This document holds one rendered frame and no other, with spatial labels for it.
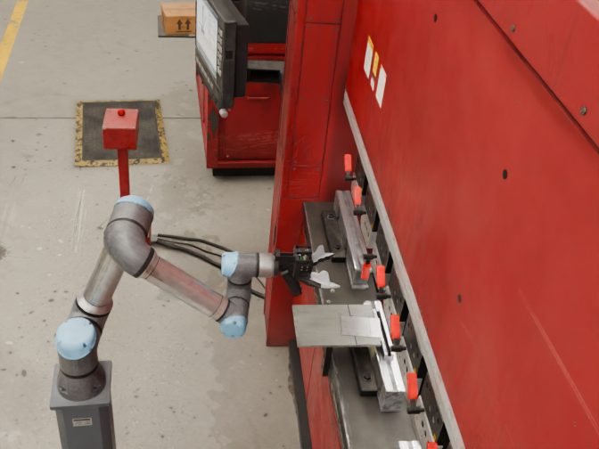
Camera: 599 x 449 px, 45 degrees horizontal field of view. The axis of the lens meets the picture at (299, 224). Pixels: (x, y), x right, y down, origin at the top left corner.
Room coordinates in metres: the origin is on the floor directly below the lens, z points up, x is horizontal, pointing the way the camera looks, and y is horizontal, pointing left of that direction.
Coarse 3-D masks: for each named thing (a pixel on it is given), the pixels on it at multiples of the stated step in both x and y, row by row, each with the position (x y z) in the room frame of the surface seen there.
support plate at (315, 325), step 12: (300, 312) 1.72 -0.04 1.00; (312, 312) 1.72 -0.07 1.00; (324, 312) 1.73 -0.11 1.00; (336, 312) 1.74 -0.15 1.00; (348, 312) 1.74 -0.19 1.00; (360, 312) 1.75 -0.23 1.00; (372, 312) 1.76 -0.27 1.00; (300, 324) 1.66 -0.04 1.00; (312, 324) 1.67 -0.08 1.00; (324, 324) 1.67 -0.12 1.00; (336, 324) 1.68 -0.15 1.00; (300, 336) 1.61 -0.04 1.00; (312, 336) 1.62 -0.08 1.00; (324, 336) 1.62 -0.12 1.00; (336, 336) 1.63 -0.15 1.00; (348, 336) 1.63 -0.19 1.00
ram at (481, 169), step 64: (384, 0) 2.17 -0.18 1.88; (448, 0) 1.62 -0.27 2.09; (384, 64) 2.05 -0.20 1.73; (448, 64) 1.53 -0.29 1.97; (512, 64) 1.22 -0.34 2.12; (384, 128) 1.93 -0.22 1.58; (448, 128) 1.44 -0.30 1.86; (512, 128) 1.15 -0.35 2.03; (576, 128) 0.97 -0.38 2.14; (384, 192) 1.81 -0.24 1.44; (448, 192) 1.35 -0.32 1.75; (512, 192) 1.09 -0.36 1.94; (576, 192) 0.91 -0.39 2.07; (448, 256) 1.27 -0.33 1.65; (512, 256) 1.02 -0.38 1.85; (576, 256) 0.85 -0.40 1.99; (448, 320) 1.18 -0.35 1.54; (512, 320) 0.95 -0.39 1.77; (576, 320) 0.79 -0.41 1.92; (448, 384) 1.09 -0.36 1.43; (512, 384) 0.88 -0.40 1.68; (576, 384) 0.74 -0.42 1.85; (512, 448) 0.81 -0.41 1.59; (576, 448) 0.68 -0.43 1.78
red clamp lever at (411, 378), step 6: (408, 372) 1.22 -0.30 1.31; (414, 372) 1.22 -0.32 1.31; (408, 378) 1.21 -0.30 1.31; (414, 378) 1.21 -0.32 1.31; (408, 384) 1.20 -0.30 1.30; (414, 384) 1.20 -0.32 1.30; (408, 390) 1.19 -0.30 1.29; (414, 390) 1.19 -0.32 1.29; (408, 396) 1.18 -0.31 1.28; (414, 396) 1.17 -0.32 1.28; (414, 402) 1.17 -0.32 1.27; (408, 408) 1.15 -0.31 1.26; (414, 408) 1.15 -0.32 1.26; (420, 408) 1.16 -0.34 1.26
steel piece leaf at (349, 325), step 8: (344, 320) 1.70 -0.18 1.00; (352, 320) 1.71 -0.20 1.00; (360, 320) 1.71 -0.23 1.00; (368, 320) 1.72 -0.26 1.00; (344, 328) 1.67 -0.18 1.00; (352, 328) 1.67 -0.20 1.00; (360, 328) 1.67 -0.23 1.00; (368, 328) 1.68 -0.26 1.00; (360, 336) 1.64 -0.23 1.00; (368, 336) 1.64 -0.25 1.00
